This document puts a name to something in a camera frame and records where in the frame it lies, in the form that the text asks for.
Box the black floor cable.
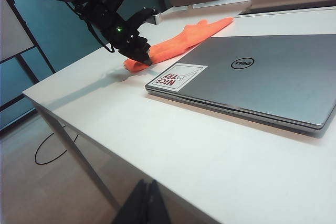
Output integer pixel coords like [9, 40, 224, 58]
[34, 131, 80, 166]

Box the white table leg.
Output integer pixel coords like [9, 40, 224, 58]
[36, 107, 121, 216]

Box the silver laptop with sticker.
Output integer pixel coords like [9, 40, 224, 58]
[144, 33, 336, 139]

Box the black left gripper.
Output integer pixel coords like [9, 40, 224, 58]
[101, 11, 154, 66]

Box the white board panel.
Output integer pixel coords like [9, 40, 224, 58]
[0, 0, 37, 61]

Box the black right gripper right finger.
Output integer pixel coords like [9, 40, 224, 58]
[143, 179, 172, 224]

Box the orange microfibre rag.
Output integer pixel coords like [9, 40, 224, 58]
[123, 17, 235, 73]

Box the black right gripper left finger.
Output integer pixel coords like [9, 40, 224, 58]
[119, 178, 151, 224]

